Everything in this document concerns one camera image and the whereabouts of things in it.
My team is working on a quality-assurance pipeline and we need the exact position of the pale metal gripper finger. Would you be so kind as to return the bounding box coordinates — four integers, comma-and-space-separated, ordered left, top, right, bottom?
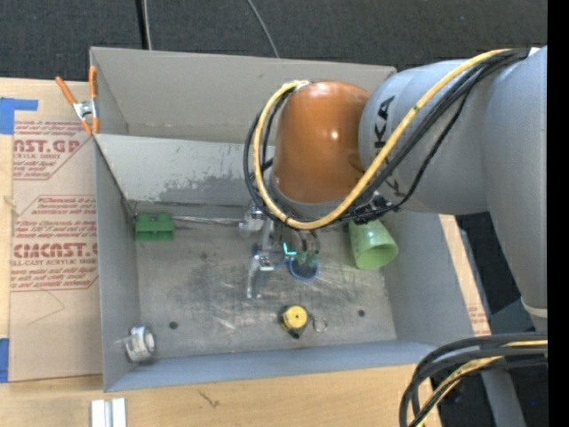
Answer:
245, 241, 262, 301
254, 256, 275, 300

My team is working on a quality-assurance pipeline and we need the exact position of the grey metal bin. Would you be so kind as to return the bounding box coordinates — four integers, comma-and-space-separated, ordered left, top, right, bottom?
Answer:
88, 45, 477, 393

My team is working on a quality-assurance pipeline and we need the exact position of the pale green cup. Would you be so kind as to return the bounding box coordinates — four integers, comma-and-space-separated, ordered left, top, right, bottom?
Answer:
348, 219, 400, 270

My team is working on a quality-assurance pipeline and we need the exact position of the green toy building block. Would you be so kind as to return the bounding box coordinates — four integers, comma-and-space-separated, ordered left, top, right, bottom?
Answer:
134, 213, 175, 242

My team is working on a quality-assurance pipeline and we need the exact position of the clear glass jar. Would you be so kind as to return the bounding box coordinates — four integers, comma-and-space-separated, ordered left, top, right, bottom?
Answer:
123, 324, 157, 364

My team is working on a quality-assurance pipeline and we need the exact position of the blue ring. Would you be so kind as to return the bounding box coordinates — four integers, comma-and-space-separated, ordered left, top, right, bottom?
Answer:
287, 258, 320, 282

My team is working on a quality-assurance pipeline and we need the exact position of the yellow keychain tape measure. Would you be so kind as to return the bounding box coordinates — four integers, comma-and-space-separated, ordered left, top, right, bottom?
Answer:
278, 304, 329, 340

